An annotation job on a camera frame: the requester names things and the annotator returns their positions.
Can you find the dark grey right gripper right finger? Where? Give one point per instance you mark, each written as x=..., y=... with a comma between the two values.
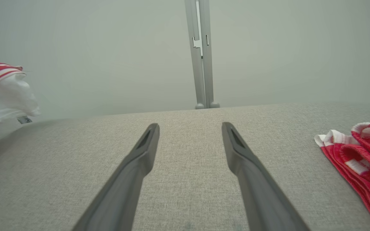
x=259, y=192

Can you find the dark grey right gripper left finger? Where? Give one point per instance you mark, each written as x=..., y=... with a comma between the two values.
x=124, y=189

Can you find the red shorts white stripe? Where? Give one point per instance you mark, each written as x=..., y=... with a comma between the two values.
x=365, y=160

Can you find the red white basketball jersey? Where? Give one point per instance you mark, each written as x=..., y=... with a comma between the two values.
x=5, y=99

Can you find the grey double partition post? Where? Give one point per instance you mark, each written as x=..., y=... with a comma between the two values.
x=207, y=64

